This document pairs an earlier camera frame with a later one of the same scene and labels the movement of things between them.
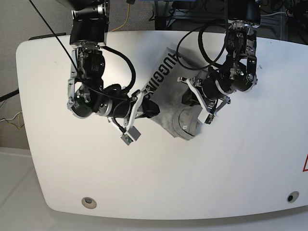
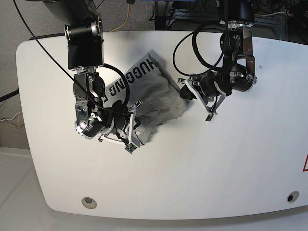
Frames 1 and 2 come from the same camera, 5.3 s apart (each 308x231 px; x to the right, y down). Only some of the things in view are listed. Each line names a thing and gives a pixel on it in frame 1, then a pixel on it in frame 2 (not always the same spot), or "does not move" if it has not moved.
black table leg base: x=160 y=23 does not move
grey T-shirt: x=181 y=121 -> x=148 y=82
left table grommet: x=89 y=202 does not move
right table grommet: x=292 y=196 does not move
